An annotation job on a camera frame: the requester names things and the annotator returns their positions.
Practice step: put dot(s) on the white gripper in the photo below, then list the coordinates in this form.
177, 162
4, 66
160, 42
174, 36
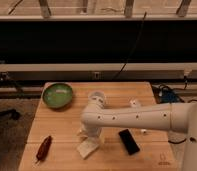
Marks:
87, 131

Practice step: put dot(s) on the white sponge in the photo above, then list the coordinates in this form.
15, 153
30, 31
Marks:
87, 147

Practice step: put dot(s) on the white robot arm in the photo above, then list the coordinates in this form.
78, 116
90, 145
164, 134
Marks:
177, 117

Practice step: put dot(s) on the translucent white cup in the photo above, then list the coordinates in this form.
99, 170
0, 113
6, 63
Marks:
98, 96

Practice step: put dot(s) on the green ceramic bowl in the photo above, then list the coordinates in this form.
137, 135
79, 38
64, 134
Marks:
57, 95

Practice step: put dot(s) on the black smartphone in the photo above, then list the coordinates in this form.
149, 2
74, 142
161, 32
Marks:
129, 142

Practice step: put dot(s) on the white tube with label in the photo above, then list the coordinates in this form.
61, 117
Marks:
136, 103

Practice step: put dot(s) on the black office chair base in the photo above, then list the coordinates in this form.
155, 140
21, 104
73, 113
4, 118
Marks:
14, 114

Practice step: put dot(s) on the blue power adapter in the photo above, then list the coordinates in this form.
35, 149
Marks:
168, 96

